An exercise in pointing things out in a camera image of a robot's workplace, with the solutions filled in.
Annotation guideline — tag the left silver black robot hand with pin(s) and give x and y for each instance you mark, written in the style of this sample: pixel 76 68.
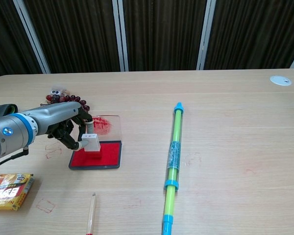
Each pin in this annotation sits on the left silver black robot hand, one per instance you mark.
pixel 61 115

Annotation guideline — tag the small red white stamp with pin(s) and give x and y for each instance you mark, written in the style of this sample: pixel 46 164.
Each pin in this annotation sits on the small red white stamp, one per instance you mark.
pixel 91 144

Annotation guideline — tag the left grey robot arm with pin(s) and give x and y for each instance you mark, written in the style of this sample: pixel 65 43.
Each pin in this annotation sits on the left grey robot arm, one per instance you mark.
pixel 7 139

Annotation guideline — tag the red ink pad clear lid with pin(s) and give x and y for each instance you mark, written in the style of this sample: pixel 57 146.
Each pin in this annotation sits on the red ink pad clear lid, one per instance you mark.
pixel 109 156

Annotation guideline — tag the dark red grape bunch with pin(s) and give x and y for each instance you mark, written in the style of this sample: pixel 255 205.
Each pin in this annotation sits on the dark red grape bunch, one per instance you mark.
pixel 68 98

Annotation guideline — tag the small plush owl toy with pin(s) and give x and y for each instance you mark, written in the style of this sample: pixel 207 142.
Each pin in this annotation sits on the small plush owl toy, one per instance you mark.
pixel 57 91

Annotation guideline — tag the orange snack packet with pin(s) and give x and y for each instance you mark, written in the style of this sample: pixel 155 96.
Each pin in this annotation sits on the orange snack packet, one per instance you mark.
pixel 7 193

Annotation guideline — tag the wooden pen red tip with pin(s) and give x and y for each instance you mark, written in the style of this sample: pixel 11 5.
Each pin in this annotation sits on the wooden pen red tip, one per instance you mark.
pixel 91 213

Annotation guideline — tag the green blue water pump toy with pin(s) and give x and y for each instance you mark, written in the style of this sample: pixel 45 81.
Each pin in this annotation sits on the green blue water pump toy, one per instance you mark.
pixel 174 159

